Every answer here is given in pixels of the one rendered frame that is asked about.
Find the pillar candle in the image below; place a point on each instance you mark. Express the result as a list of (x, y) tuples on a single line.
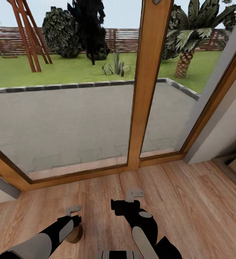
[(76, 235)]

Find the wood fireplace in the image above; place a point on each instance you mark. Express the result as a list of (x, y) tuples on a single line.
[(227, 164)]

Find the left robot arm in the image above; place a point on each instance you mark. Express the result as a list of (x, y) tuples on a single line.
[(47, 241)]

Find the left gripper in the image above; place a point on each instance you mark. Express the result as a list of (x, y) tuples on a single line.
[(76, 220)]

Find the door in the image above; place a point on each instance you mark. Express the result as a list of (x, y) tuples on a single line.
[(91, 88)]

